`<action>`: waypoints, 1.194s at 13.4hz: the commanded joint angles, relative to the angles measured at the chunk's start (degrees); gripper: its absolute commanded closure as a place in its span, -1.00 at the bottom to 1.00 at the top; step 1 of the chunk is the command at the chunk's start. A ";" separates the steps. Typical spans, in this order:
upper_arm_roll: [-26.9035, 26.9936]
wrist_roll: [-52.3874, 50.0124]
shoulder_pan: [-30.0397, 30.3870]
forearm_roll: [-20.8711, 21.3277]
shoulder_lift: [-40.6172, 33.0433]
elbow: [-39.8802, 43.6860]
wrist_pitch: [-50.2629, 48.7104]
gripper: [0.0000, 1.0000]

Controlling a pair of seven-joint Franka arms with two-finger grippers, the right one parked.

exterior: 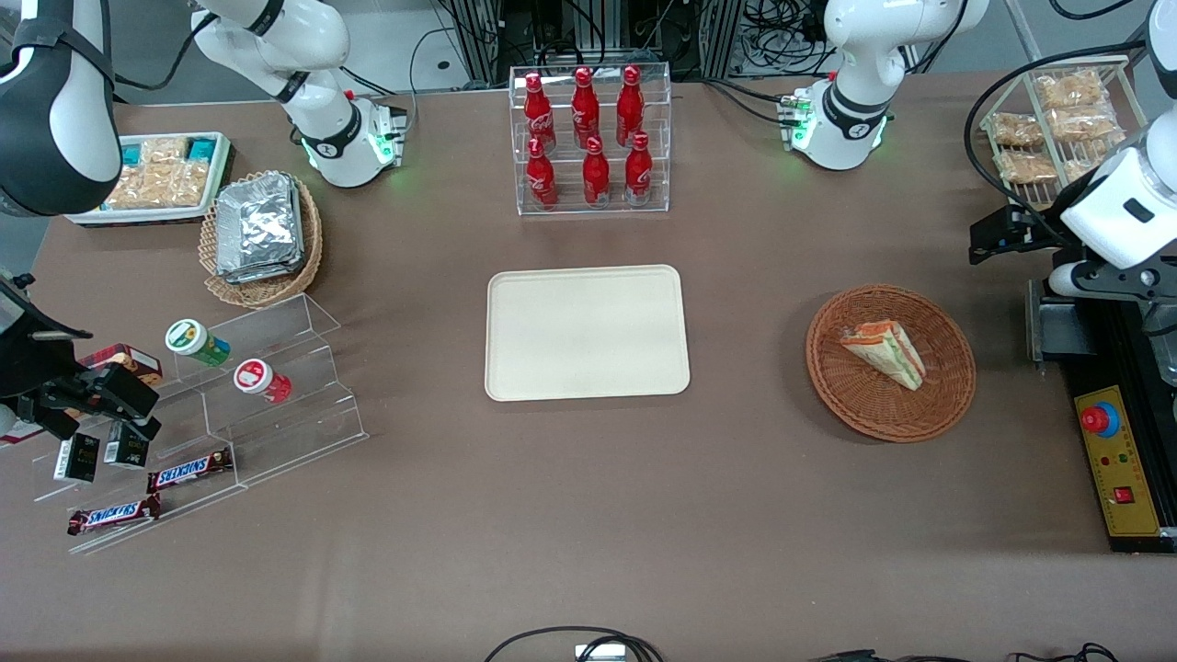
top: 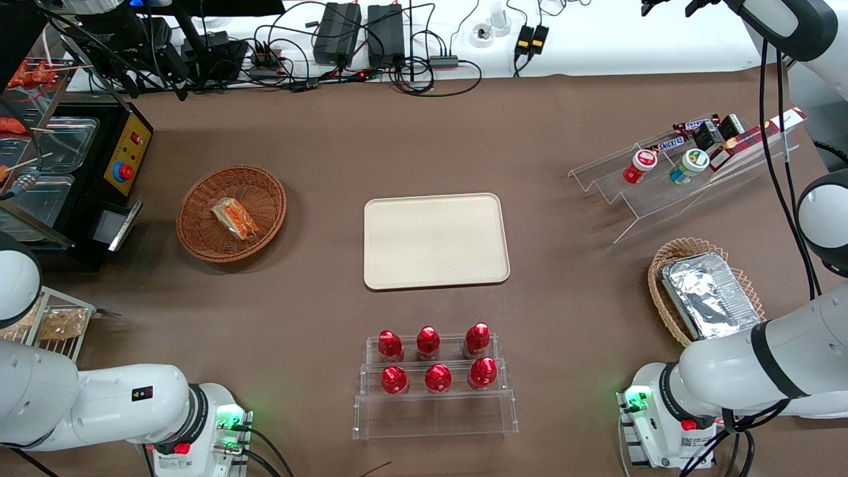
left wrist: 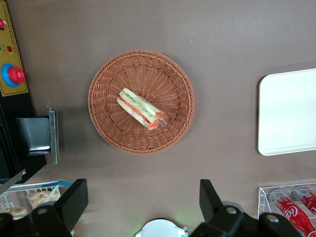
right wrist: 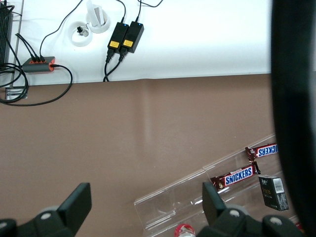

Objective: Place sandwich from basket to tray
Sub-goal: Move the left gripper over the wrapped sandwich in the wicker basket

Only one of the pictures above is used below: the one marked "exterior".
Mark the red-brown chocolate box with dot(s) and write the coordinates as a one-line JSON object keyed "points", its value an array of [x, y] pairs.
{"points": [[129, 359]]}

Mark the beige plastic tray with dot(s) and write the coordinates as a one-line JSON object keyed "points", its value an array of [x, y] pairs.
{"points": [[588, 336]]}

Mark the red lidded cup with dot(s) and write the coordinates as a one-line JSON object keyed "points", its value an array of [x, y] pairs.
{"points": [[259, 379]]}

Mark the brown Snickers bar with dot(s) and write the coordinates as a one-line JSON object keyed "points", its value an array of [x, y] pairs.
{"points": [[112, 515], [188, 471]]}

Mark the silver foil packet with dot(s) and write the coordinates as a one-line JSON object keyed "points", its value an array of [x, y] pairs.
{"points": [[259, 221], [276, 274]]}

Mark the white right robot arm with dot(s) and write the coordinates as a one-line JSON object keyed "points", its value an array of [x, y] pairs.
{"points": [[303, 55]]}

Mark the black machine housing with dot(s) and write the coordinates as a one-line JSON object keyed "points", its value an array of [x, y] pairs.
{"points": [[1090, 359]]}

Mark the yellow control panel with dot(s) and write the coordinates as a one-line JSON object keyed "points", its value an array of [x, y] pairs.
{"points": [[1131, 460]]}

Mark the white rectangular snack tray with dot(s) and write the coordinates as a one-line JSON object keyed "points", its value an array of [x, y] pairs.
{"points": [[92, 217]]}

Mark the red emergency stop button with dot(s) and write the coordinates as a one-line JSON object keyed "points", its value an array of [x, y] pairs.
{"points": [[1099, 419]]}

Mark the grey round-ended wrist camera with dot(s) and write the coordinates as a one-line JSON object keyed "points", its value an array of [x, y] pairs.
{"points": [[1071, 280]]}

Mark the clear bag of crackers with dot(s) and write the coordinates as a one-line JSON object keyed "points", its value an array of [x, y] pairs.
{"points": [[164, 151], [156, 187]]}

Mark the clear acrylic stepped stand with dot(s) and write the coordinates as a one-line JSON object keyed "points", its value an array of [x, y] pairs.
{"points": [[294, 414]]}

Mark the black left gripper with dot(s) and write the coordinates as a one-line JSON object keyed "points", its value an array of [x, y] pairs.
{"points": [[1037, 231]]}

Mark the clear acrylic bottle rack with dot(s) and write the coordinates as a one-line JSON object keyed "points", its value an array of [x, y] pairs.
{"points": [[662, 138]]}

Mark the small silver device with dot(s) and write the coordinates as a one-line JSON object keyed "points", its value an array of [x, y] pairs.
{"points": [[599, 653]]}

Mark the clear bag of fried snacks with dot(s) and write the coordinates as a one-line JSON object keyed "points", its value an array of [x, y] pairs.
{"points": [[1016, 130], [1080, 170], [1027, 166], [1085, 124], [1071, 89]]}

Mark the aluminium frame post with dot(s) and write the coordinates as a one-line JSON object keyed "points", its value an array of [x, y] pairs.
{"points": [[722, 37], [478, 37]]}

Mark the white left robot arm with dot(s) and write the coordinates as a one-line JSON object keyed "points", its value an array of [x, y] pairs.
{"points": [[855, 55]]}

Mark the grey metal block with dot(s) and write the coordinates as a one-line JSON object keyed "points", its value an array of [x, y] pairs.
{"points": [[1048, 331]]}

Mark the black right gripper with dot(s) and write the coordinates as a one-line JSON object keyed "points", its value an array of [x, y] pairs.
{"points": [[35, 363]]}

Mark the light oval wicker basket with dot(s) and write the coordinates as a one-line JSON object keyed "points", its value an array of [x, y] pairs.
{"points": [[267, 290]]}

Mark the green lidded cup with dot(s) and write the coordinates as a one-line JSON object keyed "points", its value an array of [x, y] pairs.
{"points": [[193, 340]]}

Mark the steel pan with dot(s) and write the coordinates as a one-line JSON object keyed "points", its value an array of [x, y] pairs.
{"points": [[1166, 359]]}

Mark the small black box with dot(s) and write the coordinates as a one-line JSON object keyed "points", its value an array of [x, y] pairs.
{"points": [[77, 458], [127, 449]]}

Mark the triangle sandwich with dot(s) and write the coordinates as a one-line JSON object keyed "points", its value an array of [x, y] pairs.
{"points": [[887, 354]]}

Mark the brown round wicker basket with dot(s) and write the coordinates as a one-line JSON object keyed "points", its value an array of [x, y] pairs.
{"points": [[864, 405]]}

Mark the teal snack box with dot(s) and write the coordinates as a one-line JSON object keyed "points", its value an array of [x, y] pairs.
{"points": [[200, 149], [134, 153]]}

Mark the red cola bottle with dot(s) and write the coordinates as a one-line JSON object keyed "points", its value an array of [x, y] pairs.
{"points": [[638, 173], [596, 176], [541, 179], [629, 108], [539, 115], [585, 110]]}

